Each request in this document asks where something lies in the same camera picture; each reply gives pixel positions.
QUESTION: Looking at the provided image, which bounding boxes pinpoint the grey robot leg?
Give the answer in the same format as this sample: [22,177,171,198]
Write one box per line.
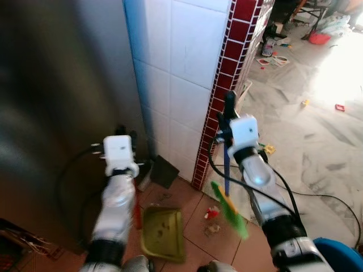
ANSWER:
[121,255,151,272]
[197,261,237,272]

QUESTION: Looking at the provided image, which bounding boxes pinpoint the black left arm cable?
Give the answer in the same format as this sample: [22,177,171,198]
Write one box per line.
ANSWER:
[55,145,106,228]

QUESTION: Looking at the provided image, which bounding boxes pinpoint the olive dustpan with red handle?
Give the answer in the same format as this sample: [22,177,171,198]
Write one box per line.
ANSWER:
[133,192,187,264]

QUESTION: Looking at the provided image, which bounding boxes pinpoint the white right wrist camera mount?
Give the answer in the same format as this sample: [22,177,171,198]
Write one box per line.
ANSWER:
[228,116,261,155]

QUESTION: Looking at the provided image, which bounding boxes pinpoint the dark wire rack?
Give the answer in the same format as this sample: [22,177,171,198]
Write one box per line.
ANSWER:
[0,218,53,272]

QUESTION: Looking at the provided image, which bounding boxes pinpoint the grey left robot leg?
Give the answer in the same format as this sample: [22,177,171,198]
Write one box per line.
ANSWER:
[121,255,151,272]

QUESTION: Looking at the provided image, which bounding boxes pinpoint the white plastic bag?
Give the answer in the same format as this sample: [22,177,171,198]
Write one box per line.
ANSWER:
[320,15,351,36]

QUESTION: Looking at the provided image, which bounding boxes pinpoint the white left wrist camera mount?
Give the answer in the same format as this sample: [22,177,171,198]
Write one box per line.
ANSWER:
[103,135,140,177]

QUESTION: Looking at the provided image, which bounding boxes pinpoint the dark wooden chair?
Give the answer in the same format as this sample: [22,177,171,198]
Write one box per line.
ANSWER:
[290,0,331,24]

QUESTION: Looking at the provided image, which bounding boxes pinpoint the black floor cable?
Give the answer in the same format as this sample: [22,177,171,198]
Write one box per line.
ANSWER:
[292,192,362,245]

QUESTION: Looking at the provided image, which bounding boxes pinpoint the dark grey flat panel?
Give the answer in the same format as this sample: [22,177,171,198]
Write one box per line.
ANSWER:
[150,155,180,189]

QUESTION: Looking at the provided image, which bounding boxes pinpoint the grey right robot leg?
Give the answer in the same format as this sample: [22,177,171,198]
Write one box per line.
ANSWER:
[197,261,237,272]

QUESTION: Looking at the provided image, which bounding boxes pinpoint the blue broom with green bristles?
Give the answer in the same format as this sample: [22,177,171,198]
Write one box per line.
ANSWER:
[210,142,250,239]

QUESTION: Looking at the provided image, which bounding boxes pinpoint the blue plastic bucket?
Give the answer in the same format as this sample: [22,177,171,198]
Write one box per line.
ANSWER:
[313,237,363,272]

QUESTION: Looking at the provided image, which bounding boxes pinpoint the scattered white papers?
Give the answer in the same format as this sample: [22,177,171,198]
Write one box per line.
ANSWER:
[257,54,290,69]

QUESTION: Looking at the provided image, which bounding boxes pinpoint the grey steel refrigerator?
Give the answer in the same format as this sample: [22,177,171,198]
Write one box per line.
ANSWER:
[0,0,149,254]

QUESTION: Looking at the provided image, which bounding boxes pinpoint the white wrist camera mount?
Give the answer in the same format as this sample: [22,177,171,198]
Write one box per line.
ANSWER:
[228,116,261,155]
[103,135,140,177]

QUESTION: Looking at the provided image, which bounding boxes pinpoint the red white litter piece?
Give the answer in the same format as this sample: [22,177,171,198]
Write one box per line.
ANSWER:
[205,206,221,220]

